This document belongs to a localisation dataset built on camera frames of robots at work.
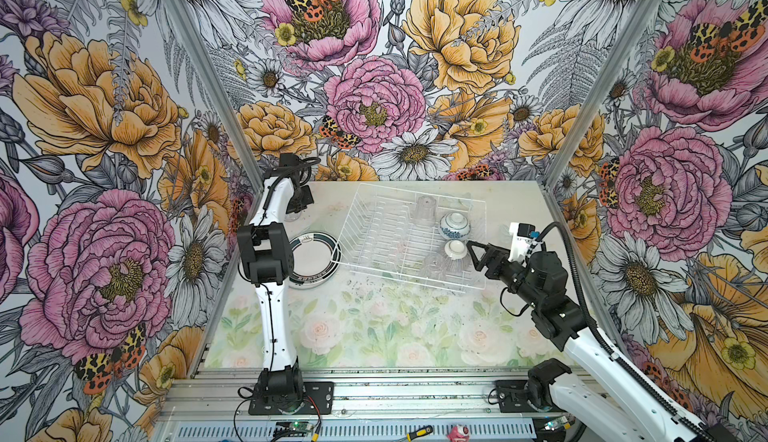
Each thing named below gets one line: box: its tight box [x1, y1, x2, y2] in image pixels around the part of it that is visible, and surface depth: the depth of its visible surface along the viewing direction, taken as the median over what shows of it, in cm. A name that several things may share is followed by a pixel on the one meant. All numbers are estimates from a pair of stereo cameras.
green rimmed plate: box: [288, 232, 343, 289], surface depth 98 cm
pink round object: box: [446, 424, 470, 442], surface depth 67 cm
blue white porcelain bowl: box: [439, 212, 471, 241], surface depth 104 cm
